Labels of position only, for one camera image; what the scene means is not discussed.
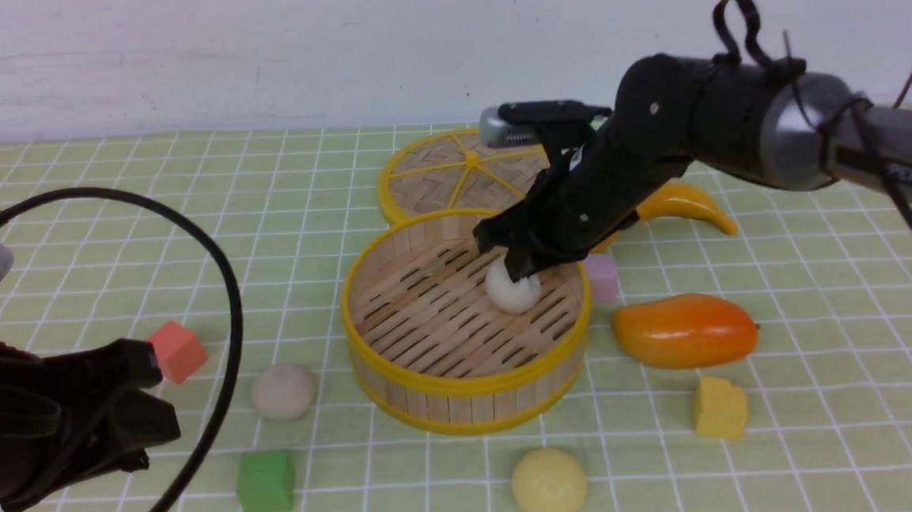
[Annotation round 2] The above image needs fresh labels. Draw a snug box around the green foam cube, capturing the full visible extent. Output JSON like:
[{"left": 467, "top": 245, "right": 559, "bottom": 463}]
[{"left": 236, "top": 450, "right": 296, "bottom": 512}]

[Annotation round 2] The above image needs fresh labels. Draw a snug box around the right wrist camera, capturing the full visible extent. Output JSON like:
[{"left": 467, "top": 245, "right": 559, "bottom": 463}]
[{"left": 477, "top": 99, "right": 612, "bottom": 149}]

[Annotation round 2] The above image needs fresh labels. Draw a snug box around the yellow foam cube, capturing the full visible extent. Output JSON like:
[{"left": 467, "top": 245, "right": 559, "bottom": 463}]
[{"left": 693, "top": 375, "right": 749, "bottom": 440}]

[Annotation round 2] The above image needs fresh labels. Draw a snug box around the red foam cube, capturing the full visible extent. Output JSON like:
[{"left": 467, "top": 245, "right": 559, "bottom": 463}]
[{"left": 148, "top": 320, "right": 208, "bottom": 385}]

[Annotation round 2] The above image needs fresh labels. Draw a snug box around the white bun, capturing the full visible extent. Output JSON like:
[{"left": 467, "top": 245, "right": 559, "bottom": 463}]
[{"left": 485, "top": 255, "right": 542, "bottom": 314}]

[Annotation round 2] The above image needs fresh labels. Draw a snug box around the bamboo steamer tray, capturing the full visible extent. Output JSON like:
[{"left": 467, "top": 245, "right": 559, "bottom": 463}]
[{"left": 339, "top": 209, "right": 592, "bottom": 435}]

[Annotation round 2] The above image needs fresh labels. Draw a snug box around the green checkered tablecloth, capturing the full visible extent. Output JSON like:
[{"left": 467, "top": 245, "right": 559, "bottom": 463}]
[{"left": 0, "top": 124, "right": 912, "bottom": 512}]

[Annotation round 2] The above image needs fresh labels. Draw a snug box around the orange toy mango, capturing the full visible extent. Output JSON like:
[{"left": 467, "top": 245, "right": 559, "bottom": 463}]
[{"left": 609, "top": 293, "right": 760, "bottom": 370}]

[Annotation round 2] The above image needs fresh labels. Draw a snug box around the yellow bun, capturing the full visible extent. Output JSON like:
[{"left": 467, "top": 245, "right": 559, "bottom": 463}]
[{"left": 511, "top": 447, "right": 589, "bottom": 512}]

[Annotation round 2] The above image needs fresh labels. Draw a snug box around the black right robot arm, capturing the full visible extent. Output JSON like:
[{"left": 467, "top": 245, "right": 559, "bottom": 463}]
[{"left": 473, "top": 53, "right": 912, "bottom": 280}]

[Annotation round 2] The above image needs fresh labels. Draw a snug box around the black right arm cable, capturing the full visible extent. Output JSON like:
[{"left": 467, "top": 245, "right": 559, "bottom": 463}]
[{"left": 711, "top": 0, "right": 912, "bottom": 327}]

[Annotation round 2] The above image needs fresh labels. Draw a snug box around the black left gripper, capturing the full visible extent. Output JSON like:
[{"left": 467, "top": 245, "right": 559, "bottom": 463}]
[{"left": 0, "top": 338, "right": 181, "bottom": 512}]

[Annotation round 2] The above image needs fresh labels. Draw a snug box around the pink foam cube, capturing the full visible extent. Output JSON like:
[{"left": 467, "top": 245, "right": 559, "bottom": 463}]
[{"left": 584, "top": 252, "right": 620, "bottom": 305}]

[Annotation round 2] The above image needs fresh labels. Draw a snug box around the yellow toy banana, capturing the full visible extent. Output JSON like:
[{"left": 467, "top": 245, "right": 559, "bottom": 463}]
[{"left": 589, "top": 180, "right": 738, "bottom": 254}]

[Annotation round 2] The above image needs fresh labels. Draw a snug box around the bamboo steamer lid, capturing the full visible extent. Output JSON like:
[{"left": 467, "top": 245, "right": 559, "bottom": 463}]
[{"left": 376, "top": 128, "right": 548, "bottom": 225}]

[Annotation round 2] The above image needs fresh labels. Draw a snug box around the pale beige bun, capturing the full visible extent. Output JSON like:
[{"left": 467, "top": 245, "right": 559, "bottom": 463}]
[{"left": 252, "top": 363, "right": 317, "bottom": 422}]

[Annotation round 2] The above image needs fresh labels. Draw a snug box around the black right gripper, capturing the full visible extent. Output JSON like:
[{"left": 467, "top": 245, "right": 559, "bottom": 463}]
[{"left": 473, "top": 136, "right": 693, "bottom": 283}]

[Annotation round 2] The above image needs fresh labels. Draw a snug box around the black left camera cable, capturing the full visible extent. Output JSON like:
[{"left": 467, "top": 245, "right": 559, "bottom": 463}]
[{"left": 0, "top": 178, "right": 255, "bottom": 512}]

